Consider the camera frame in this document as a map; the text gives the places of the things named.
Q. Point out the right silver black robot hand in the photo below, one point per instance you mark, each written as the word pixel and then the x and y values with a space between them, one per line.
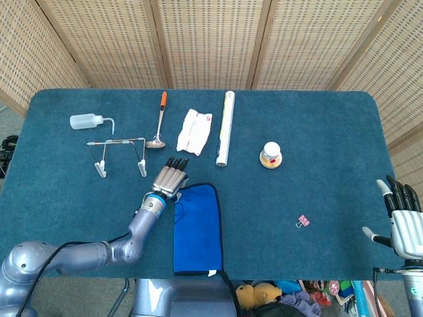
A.
pixel 408 231

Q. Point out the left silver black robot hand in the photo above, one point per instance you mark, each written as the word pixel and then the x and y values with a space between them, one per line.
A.
pixel 168 181

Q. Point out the grey and blue cloth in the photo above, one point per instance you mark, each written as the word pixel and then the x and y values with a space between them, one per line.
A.
pixel 198 231

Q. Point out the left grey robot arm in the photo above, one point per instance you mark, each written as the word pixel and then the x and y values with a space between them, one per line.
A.
pixel 142 224

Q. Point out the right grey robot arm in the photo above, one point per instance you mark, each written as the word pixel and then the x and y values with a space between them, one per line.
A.
pixel 414 290

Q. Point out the white tissue pack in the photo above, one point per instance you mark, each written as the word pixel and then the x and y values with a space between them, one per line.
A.
pixel 193 132

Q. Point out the white film roll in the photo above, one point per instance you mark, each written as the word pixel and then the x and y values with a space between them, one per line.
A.
pixel 225 132

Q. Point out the light blue pole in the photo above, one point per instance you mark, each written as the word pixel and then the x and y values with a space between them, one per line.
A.
pixel 361 297

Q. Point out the round yellow tin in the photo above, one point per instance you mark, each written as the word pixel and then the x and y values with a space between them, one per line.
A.
pixel 268 164

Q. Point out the red white patterned toy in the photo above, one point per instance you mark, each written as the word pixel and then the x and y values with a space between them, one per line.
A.
pixel 325 290

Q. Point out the pink binder clip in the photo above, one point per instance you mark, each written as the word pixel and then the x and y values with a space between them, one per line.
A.
pixel 304 220

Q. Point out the translucent plastic wash bottle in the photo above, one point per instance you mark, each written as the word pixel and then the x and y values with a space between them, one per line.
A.
pixel 82 120

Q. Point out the small white jar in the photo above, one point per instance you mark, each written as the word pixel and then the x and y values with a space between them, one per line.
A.
pixel 271 149

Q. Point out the grey robot torso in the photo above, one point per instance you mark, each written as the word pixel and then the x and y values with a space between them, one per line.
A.
pixel 181 300

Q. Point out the purple cloth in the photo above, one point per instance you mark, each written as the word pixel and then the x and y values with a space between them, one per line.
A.
pixel 297 301

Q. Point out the teal table cloth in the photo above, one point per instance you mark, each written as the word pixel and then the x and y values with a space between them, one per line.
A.
pixel 297 132

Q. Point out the yellow plush toy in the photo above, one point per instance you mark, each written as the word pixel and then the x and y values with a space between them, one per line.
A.
pixel 254 292

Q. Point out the woven wooden folding screen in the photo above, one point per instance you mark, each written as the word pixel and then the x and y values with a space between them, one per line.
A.
pixel 211 43

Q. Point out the black device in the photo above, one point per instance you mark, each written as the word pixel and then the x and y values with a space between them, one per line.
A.
pixel 8 145

